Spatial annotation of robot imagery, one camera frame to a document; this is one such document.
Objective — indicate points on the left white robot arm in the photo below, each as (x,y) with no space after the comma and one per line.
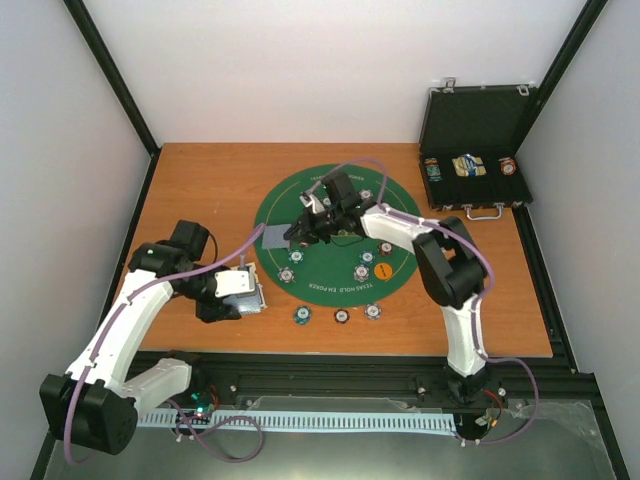
(130,340)

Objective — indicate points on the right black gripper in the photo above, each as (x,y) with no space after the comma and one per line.
(308,234)

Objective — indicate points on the red playing card box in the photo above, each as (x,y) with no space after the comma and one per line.
(248,267)

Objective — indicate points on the red chips in case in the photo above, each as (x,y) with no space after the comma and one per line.
(508,166)

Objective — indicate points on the green blue chip stack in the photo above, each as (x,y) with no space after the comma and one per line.
(302,315)

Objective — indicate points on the blue playing card box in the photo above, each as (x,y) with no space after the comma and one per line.
(262,298)

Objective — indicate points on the grey card deck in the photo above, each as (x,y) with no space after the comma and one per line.
(244,304)

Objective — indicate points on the green blue poker chip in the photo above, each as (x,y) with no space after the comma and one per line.
(296,256)

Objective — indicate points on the round green poker mat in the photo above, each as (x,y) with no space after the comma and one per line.
(325,277)

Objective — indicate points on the light blue cable duct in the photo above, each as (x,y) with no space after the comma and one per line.
(330,422)

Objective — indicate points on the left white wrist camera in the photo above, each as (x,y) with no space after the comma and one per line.
(234,282)

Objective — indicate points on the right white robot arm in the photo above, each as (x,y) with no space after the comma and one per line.
(452,270)

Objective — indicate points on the red brown chip stack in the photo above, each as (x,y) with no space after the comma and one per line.
(341,316)

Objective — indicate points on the blue backed playing card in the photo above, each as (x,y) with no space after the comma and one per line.
(273,237)

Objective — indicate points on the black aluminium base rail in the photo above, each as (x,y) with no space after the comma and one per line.
(236,379)

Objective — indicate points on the wrapped card deck in case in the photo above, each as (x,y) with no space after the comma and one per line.
(467,165)

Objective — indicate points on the purple white chip stack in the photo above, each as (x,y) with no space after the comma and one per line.
(373,311)

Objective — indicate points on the orange round blind button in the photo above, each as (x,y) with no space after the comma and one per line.
(383,271)

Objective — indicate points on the black poker chip case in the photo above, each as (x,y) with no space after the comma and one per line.
(485,121)

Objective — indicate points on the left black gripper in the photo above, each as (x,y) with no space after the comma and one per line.
(216,311)

